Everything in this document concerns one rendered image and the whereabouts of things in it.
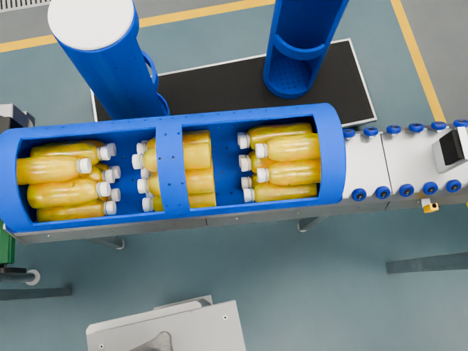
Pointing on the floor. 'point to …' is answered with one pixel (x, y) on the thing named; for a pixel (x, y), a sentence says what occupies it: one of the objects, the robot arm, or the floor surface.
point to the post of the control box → (33, 293)
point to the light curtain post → (430, 264)
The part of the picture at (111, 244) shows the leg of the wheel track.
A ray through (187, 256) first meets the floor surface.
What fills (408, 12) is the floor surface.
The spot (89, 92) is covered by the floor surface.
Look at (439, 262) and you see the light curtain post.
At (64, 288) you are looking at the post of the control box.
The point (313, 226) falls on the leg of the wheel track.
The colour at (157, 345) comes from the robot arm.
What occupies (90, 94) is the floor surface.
